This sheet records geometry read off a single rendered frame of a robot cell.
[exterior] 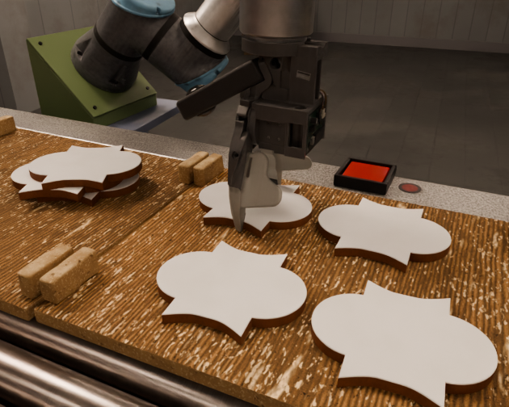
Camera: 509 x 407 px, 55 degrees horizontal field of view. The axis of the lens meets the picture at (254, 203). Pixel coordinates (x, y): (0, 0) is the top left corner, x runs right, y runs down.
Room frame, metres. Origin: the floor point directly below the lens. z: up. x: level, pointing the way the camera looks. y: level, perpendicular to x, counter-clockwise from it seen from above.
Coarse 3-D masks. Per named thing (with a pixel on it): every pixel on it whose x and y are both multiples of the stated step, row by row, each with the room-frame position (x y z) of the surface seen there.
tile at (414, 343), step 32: (384, 288) 0.36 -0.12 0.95; (320, 320) 0.31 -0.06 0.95; (352, 320) 0.31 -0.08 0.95; (384, 320) 0.31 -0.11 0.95; (416, 320) 0.31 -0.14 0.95; (448, 320) 0.31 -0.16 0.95; (352, 352) 0.28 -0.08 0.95; (384, 352) 0.28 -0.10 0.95; (416, 352) 0.28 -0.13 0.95; (448, 352) 0.28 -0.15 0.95; (480, 352) 0.28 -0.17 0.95; (352, 384) 0.25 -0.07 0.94; (384, 384) 0.25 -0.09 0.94; (416, 384) 0.25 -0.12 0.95; (448, 384) 0.25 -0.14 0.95; (480, 384) 0.25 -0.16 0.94
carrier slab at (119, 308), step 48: (192, 192) 0.57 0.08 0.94; (336, 192) 0.57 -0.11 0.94; (144, 240) 0.45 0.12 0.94; (192, 240) 0.45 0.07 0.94; (240, 240) 0.45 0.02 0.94; (288, 240) 0.45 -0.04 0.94; (480, 240) 0.45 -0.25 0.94; (96, 288) 0.37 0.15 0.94; (144, 288) 0.37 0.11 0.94; (336, 288) 0.37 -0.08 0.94; (432, 288) 0.37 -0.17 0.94; (480, 288) 0.37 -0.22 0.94; (96, 336) 0.31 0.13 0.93; (144, 336) 0.31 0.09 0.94; (192, 336) 0.31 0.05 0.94; (288, 336) 0.31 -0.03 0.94; (240, 384) 0.26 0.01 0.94; (288, 384) 0.26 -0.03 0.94; (336, 384) 0.26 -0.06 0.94
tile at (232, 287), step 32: (192, 256) 0.41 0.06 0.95; (224, 256) 0.41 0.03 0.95; (256, 256) 0.41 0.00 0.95; (160, 288) 0.36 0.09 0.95; (192, 288) 0.35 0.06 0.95; (224, 288) 0.35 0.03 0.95; (256, 288) 0.35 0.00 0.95; (288, 288) 0.35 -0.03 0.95; (192, 320) 0.32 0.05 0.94; (224, 320) 0.31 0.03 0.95; (256, 320) 0.32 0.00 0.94; (288, 320) 0.32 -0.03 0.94
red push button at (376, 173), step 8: (352, 168) 0.67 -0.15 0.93; (360, 168) 0.67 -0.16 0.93; (368, 168) 0.67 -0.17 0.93; (376, 168) 0.67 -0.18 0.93; (384, 168) 0.67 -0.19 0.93; (352, 176) 0.64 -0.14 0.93; (360, 176) 0.64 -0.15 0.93; (368, 176) 0.64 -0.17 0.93; (376, 176) 0.64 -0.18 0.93; (384, 176) 0.64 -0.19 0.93
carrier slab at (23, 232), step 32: (0, 160) 0.68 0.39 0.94; (32, 160) 0.68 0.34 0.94; (160, 160) 0.68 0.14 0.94; (0, 192) 0.57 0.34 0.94; (160, 192) 0.57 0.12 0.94; (0, 224) 0.49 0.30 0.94; (32, 224) 0.49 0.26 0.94; (64, 224) 0.49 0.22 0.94; (96, 224) 0.49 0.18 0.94; (128, 224) 0.49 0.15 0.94; (0, 256) 0.42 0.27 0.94; (32, 256) 0.42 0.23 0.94; (0, 288) 0.37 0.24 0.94
